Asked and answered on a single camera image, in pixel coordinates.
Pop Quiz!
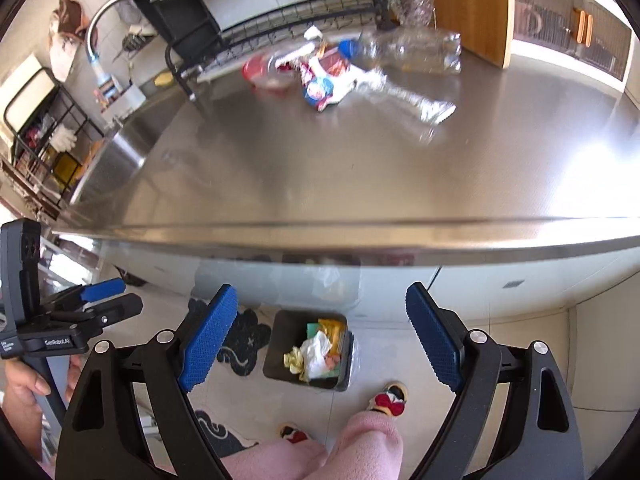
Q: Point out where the white tote bag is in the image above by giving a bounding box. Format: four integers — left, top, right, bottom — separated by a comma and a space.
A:
48, 30, 81, 83

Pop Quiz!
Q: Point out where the white glove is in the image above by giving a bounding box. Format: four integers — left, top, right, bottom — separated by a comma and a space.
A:
50, 127, 78, 153

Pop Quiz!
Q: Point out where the black wire shelf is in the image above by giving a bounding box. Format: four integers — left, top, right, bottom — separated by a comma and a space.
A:
0, 52, 106, 221

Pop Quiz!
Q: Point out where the bamboo cutting board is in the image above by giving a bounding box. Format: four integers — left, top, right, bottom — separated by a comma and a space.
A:
429, 0, 516, 70

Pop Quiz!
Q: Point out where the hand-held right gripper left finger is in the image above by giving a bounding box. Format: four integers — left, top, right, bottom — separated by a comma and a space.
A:
56, 283, 240, 480

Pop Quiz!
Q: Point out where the orange snack packet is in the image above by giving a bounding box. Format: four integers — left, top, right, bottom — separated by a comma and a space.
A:
318, 318, 348, 350

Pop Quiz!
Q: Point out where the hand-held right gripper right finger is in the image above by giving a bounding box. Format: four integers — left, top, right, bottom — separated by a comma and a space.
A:
405, 282, 586, 480

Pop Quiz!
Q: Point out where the white paper towel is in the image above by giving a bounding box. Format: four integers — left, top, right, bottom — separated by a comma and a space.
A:
299, 332, 333, 380

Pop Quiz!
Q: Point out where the person's right leg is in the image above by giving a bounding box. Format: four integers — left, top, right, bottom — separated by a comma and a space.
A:
327, 410, 405, 480

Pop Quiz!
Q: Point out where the person's leg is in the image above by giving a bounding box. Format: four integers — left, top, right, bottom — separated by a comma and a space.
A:
327, 410, 405, 480
220, 442, 328, 480

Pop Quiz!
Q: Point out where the person's right slipper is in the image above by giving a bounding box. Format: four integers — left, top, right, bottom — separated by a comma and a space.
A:
367, 382, 408, 417

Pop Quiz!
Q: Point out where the person's left slipper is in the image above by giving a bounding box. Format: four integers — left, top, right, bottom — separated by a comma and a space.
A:
280, 424, 311, 445

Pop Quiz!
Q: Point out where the white storage cabinet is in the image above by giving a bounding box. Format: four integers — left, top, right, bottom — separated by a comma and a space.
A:
510, 0, 636, 96

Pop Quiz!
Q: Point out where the black dish rack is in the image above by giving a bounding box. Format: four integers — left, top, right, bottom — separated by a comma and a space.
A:
130, 0, 396, 101

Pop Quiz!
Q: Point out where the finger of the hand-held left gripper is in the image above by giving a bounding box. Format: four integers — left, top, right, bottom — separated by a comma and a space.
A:
40, 277, 127, 311
40, 294, 143, 333

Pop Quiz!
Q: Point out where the person's slipper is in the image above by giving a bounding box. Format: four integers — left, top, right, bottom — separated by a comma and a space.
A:
280, 424, 311, 445
367, 382, 408, 417

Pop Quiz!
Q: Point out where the long clear plastic bag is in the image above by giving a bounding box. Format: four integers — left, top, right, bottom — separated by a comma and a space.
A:
350, 67, 457, 126

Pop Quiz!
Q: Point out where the black trash bin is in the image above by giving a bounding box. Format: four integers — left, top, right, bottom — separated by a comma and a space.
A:
262, 309, 356, 392

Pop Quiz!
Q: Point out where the metal faucet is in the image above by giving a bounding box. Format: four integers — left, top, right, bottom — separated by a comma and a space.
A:
84, 0, 123, 91

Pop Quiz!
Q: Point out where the red cap plastic bottle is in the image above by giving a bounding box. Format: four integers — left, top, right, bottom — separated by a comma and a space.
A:
243, 54, 297, 95

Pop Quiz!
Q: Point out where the black cloud floor mat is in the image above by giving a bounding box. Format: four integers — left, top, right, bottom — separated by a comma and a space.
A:
189, 297, 272, 378

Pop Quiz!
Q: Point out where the brown hanging cloth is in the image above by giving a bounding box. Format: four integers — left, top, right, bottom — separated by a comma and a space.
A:
55, 0, 88, 36

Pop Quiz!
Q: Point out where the person's left hand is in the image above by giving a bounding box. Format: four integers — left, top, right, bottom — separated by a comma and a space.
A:
2, 359, 51, 461

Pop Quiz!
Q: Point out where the steel sink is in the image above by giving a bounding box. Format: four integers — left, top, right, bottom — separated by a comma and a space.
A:
70, 95, 201, 206

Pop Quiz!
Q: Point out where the yellow paper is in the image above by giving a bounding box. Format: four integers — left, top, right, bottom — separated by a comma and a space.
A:
283, 347, 307, 375

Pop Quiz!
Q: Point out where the white board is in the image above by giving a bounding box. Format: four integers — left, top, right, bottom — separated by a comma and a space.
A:
2, 52, 56, 131

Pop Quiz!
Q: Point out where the blue cap clear plastic bottle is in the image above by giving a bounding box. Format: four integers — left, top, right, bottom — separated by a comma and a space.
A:
339, 27, 463, 75

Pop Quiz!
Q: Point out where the person's left leg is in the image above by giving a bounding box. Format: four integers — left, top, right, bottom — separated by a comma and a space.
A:
220, 442, 328, 480

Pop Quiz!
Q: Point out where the dark red snack wrapper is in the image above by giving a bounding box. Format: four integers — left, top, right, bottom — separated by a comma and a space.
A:
300, 42, 362, 111

